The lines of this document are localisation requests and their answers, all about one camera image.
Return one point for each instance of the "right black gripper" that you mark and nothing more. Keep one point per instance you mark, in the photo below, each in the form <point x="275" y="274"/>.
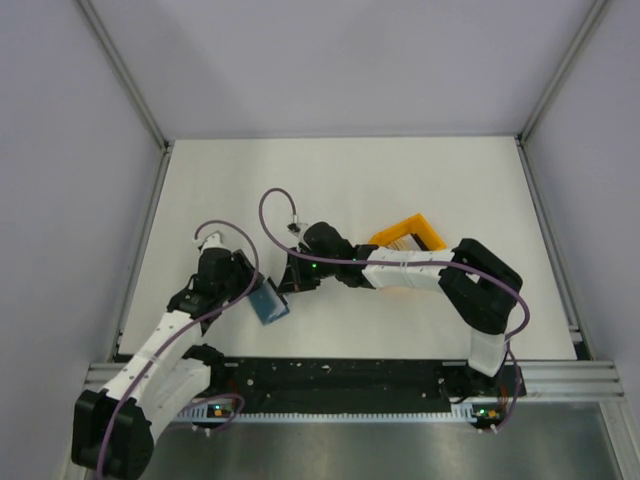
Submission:
<point x="288" y="284"/>

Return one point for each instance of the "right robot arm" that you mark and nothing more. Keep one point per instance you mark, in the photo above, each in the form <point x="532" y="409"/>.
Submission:
<point x="480" y="286"/>

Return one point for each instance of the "aluminium frame rail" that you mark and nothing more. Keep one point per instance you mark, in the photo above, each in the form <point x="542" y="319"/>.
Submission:
<point x="565" y="379"/>

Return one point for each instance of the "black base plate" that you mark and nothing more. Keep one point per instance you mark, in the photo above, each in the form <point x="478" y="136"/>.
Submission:
<point x="354" y="386"/>

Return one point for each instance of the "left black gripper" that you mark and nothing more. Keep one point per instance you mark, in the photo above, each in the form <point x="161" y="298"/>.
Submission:
<point x="244" y="270"/>

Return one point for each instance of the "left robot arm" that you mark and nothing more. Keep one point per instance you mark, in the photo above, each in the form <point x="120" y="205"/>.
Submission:
<point x="115" y="429"/>

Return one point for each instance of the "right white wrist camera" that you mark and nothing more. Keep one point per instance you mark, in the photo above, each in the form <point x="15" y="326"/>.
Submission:
<point x="296" y="227"/>

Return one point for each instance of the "blue leather card holder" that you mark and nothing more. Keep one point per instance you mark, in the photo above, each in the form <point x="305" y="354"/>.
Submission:
<point x="267" y="303"/>

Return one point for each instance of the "orange plastic card stand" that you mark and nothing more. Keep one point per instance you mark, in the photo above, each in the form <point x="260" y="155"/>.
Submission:
<point x="416" y="277"/>

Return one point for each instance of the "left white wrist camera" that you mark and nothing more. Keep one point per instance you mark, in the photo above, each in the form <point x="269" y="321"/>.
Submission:
<point x="211" y="241"/>

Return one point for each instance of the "grey cable duct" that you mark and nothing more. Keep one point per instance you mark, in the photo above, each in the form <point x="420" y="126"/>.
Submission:
<point x="462" y="413"/>

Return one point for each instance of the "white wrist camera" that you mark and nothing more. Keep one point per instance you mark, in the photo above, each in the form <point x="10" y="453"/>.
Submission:
<point x="211" y="241"/>
<point x="296" y="227"/>

